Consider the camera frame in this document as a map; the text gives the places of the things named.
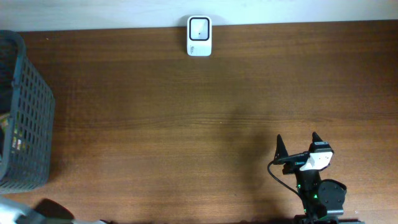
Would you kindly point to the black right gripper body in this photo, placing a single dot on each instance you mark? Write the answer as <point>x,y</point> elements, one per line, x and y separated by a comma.
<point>305,179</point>

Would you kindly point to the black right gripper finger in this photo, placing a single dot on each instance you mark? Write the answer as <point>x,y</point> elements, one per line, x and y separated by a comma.
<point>280,152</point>
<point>316,139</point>

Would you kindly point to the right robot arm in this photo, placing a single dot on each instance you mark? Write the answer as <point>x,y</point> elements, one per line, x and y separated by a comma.
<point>322,199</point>

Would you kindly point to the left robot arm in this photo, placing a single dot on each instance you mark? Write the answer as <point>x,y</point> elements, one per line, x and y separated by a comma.
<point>45,212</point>

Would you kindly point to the dark grey plastic basket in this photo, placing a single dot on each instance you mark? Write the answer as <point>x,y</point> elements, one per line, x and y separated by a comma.
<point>27,115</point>

